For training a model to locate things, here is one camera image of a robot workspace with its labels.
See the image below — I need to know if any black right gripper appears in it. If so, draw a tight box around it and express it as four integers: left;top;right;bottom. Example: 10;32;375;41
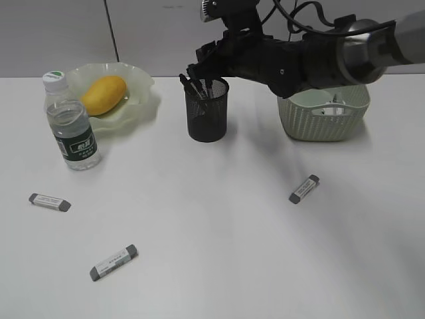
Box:
187;30;319;98

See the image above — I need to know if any black marker pen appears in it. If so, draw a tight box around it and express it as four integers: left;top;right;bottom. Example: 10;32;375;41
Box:
179;74;203;100
191;79;208;113
205;79;214;99

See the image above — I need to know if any yellow mango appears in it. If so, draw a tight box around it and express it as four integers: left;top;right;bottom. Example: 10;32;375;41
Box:
80;76;127;116

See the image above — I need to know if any white waste paper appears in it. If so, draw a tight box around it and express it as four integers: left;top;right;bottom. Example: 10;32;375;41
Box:
319;92;346;116

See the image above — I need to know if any clear plastic water bottle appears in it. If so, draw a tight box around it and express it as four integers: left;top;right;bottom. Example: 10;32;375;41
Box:
42;71;101;171

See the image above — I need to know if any grey white eraser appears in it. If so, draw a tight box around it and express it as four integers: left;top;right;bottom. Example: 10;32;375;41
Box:
90;245;137;282
289;174;319;204
29;193;71;212

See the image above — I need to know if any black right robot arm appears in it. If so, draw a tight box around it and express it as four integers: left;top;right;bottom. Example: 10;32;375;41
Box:
187;11;424;98

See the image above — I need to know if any black mesh pen holder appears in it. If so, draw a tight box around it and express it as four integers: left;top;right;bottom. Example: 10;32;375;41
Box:
184;78;229;143

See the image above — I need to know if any pale green woven plastic basket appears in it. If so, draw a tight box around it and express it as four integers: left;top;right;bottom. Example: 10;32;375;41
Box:
277;85;371;142

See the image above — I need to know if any grey white eraser front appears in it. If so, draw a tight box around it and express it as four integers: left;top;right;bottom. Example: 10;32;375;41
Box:
90;245;137;282

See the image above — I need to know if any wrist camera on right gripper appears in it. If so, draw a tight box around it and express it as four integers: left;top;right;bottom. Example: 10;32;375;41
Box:
200;0;262;34

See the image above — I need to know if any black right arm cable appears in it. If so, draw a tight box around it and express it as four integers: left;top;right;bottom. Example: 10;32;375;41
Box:
262;0;336;36

